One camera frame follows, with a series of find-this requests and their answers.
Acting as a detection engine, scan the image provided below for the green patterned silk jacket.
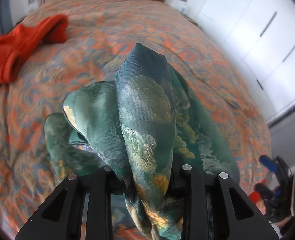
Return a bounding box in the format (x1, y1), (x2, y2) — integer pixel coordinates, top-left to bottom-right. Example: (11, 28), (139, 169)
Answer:
(44, 43), (240, 239)

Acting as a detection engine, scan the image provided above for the red clothing on person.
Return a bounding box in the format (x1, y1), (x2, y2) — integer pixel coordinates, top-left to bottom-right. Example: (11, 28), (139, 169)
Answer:
(248, 191), (262, 204)

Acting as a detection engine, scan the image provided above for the white wardrobe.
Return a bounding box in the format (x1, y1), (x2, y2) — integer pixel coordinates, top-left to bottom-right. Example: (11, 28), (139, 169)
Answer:
(198, 0), (295, 122)

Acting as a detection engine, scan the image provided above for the orange floral bed quilt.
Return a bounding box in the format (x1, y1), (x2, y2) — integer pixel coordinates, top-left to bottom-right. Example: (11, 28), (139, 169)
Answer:
(0, 0), (271, 239)

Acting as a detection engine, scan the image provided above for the red knitted garment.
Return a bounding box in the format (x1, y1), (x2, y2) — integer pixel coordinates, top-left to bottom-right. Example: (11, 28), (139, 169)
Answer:
(0, 14), (68, 84)

